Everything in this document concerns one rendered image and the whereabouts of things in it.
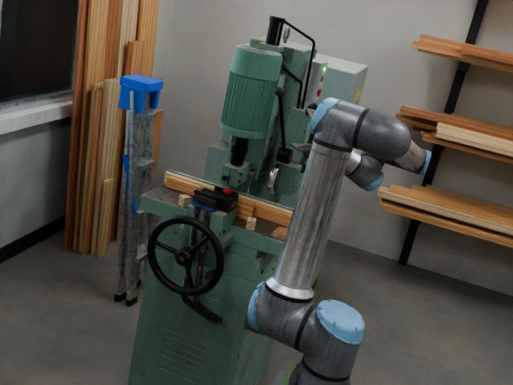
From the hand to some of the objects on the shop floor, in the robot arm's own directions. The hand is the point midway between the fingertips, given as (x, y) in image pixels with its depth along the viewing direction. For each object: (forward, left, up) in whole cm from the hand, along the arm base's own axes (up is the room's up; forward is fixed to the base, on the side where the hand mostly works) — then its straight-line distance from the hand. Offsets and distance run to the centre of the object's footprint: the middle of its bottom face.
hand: (296, 126), depth 222 cm
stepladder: (+96, -62, -131) cm, 174 cm away
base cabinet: (+22, -20, -130) cm, 133 cm away
